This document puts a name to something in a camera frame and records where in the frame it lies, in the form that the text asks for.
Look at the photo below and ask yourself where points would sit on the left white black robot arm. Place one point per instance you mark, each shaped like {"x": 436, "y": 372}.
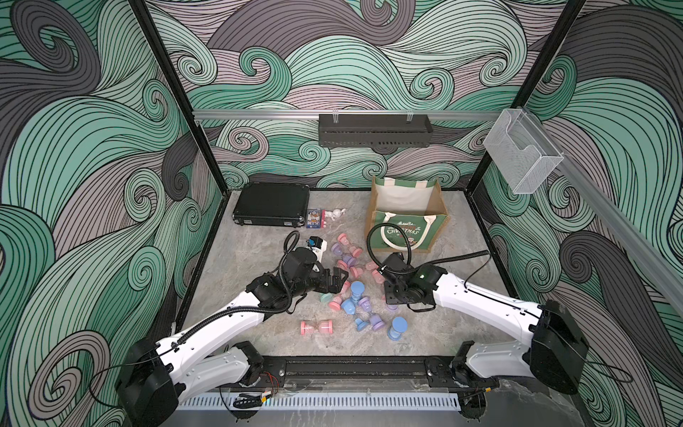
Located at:
{"x": 157, "y": 376}

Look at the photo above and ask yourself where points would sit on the clear acrylic wall bin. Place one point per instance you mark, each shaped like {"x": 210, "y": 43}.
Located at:
{"x": 522, "y": 150}

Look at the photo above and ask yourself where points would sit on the purple hourglass upper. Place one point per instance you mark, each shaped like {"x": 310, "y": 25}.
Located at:
{"x": 339, "y": 250}

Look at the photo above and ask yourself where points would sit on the pink hourglass pair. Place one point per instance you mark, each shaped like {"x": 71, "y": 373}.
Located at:
{"x": 373, "y": 269}

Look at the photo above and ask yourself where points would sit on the aluminium rail on wall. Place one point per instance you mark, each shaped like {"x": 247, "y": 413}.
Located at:
{"x": 252, "y": 114}
{"x": 585, "y": 167}

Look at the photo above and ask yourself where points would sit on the green jute Christmas canvas bag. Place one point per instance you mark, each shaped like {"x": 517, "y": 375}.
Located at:
{"x": 417, "y": 207}

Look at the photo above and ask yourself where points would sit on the blue hourglass lying front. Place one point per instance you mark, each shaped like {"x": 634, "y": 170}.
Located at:
{"x": 361, "y": 324}

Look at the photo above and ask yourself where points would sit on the teal hourglass lower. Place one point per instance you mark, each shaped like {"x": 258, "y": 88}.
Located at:
{"x": 326, "y": 298}

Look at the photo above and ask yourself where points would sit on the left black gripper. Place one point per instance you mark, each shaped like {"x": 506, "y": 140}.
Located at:
{"x": 334, "y": 284}

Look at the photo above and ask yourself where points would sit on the blue hourglass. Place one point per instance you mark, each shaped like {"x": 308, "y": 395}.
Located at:
{"x": 357, "y": 289}
{"x": 361, "y": 324}
{"x": 398, "y": 327}
{"x": 349, "y": 306}

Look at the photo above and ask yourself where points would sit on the white slotted cable duct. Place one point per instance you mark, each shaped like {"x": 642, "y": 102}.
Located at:
{"x": 333, "y": 401}

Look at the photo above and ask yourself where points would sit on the pink hourglass centre upper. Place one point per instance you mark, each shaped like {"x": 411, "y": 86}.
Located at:
{"x": 353, "y": 271}

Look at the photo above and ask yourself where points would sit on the pink hourglass lying front alone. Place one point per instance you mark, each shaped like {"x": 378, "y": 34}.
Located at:
{"x": 322, "y": 327}

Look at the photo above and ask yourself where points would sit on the pink hourglass nearest bag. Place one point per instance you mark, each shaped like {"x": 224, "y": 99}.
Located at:
{"x": 348, "y": 247}

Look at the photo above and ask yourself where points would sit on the pink hourglass centre lower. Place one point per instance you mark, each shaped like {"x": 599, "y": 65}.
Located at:
{"x": 336, "y": 303}

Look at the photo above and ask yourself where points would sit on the black hard carrying case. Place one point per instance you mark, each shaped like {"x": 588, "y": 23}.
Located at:
{"x": 272, "y": 204}

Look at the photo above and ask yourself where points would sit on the aluminium rail on right wall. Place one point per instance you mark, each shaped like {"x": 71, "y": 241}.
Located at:
{"x": 585, "y": 167}

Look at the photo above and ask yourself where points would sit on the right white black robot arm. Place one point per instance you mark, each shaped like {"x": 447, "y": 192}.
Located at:
{"x": 545, "y": 343}

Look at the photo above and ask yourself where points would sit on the blue playing card box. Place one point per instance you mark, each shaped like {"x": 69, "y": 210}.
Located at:
{"x": 315, "y": 219}

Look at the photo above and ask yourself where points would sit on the aluminium rail on back wall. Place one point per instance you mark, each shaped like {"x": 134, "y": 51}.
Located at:
{"x": 252, "y": 114}

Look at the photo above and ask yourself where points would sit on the white rabbit figurine pink base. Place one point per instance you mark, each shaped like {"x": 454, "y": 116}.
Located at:
{"x": 330, "y": 216}

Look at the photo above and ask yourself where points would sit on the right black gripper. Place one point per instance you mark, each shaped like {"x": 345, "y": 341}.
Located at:
{"x": 388, "y": 294}

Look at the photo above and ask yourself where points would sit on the black perforated wall tray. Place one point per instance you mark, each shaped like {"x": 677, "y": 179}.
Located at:
{"x": 375, "y": 131}

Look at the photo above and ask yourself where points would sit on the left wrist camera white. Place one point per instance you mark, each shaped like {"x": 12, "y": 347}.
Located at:
{"x": 318, "y": 246}

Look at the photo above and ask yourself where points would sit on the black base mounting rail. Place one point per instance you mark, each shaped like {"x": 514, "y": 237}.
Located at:
{"x": 448, "y": 372}

